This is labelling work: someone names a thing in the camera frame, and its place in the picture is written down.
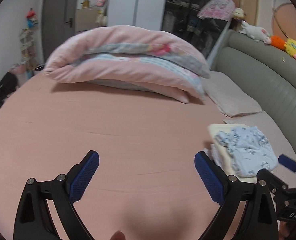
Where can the orange plush toy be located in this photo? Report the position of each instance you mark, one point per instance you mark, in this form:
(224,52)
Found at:
(278,42)

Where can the pink folded quilt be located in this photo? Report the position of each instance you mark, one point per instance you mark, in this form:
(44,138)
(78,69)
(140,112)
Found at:
(129,57)

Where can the light blue patterned pajama garment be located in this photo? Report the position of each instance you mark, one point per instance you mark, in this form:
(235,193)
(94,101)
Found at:
(249,149)

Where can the yellow sponge plush toy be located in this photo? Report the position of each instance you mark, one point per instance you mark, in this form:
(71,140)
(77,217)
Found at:
(290,47)

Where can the white shelf rack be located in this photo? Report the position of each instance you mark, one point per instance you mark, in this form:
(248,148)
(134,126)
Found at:
(28,51)

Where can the white plush rabbit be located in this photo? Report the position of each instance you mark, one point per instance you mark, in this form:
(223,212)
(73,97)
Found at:
(254,32)

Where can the pink patterned hanging cloth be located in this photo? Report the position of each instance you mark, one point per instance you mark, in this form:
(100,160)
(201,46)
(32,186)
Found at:
(218,10)

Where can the black bag on floor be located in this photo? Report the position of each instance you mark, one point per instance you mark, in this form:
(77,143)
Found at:
(8,85)

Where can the black wardrobe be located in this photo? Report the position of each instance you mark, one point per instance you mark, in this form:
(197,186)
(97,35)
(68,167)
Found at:
(181,19)

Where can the colourful plush toy on shelf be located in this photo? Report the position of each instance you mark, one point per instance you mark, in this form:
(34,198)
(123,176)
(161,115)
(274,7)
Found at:
(31,18)

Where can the pink bed sheet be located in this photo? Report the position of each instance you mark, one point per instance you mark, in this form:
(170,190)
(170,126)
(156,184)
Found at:
(146,184)

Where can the dark grey door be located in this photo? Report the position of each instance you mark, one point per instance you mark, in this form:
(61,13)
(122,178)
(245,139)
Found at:
(57,24)

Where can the pink flat pillow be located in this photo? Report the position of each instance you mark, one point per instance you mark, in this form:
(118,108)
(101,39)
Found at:
(230,99)

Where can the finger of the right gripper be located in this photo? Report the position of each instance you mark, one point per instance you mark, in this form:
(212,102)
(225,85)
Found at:
(287,162)

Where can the light wooden cabinet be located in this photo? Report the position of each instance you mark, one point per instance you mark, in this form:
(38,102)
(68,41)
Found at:
(89,18)

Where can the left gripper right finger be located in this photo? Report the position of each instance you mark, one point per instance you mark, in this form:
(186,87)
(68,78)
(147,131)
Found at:
(258,220)

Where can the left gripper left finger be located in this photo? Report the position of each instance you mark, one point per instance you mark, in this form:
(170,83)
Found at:
(33,219)

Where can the grey green padded headboard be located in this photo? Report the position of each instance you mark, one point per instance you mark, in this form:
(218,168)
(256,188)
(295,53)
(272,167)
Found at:
(266,74)

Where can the person's left hand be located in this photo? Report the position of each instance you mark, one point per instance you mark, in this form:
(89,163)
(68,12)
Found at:
(119,235)

